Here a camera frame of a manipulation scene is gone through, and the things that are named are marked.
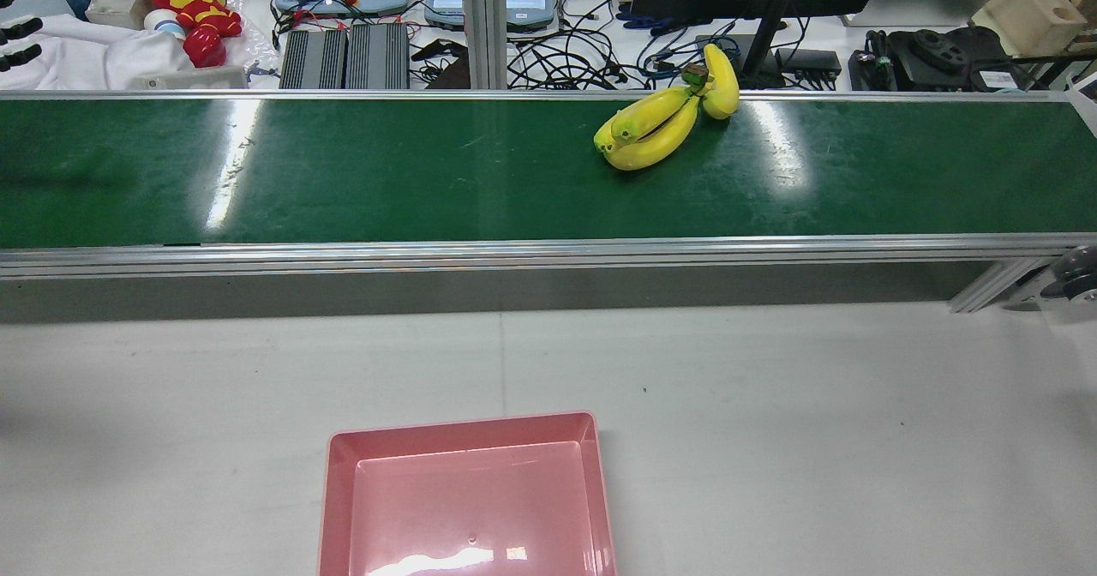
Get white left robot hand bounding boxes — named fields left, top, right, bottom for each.
left=0, top=0, right=44, bottom=73

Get yellow banana bunch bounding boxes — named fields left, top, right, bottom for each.
left=593, top=43, right=740, bottom=171

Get pink plastic basket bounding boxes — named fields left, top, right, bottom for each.
left=317, top=411, right=618, bottom=576

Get white cloth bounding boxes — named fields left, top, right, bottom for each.
left=0, top=13, right=194, bottom=90

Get white round cup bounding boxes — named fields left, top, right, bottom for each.
left=143, top=9, right=185, bottom=41

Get red yellow plush toy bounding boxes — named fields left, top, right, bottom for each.
left=147, top=0, right=243, bottom=69

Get silver flat box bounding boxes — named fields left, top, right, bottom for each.
left=133, top=64, right=249, bottom=90

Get black ribbed box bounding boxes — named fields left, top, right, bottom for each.
left=345, top=23, right=411, bottom=90
left=279, top=27, right=348, bottom=90

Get green conveyor belt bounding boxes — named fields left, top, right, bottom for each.
left=0, top=89, right=1097, bottom=313

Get black adapter box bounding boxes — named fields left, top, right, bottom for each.
left=776, top=47, right=842, bottom=80

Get black machine part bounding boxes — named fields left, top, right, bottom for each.
left=848, top=26, right=1034, bottom=93

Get wooden box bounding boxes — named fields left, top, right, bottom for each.
left=971, top=0, right=1097, bottom=58

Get grey caster wheel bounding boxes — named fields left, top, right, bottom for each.
left=1041, top=246, right=1097, bottom=304

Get aluminium profile post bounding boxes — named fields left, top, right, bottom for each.
left=461, top=0, right=508, bottom=90

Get black cable tangle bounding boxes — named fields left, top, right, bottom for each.
left=506, top=0, right=686, bottom=90

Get blue cable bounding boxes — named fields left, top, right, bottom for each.
left=638, top=34, right=740, bottom=78

